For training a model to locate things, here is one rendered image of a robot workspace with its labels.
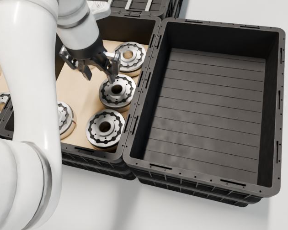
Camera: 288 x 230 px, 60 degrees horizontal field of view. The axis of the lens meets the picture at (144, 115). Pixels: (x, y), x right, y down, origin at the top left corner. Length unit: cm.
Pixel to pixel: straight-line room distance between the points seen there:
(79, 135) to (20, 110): 37
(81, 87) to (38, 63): 45
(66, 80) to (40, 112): 48
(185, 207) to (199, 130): 21
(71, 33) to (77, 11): 5
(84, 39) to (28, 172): 30
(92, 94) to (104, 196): 29
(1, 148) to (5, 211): 5
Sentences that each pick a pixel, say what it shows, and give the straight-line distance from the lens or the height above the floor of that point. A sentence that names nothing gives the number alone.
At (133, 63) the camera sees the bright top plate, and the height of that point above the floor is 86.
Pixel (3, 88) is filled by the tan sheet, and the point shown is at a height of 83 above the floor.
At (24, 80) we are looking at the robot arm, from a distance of 31.
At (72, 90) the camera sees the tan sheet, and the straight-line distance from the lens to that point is 75.
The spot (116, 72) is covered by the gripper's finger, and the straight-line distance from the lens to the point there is 57.
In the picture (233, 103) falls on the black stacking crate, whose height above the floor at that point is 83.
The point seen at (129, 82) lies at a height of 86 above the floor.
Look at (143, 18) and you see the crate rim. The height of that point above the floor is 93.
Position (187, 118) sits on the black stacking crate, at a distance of 65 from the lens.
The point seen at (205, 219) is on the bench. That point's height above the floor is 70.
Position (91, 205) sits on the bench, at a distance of 76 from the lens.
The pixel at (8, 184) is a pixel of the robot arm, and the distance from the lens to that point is 24.
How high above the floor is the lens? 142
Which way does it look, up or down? 64 degrees down
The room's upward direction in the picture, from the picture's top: 16 degrees counter-clockwise
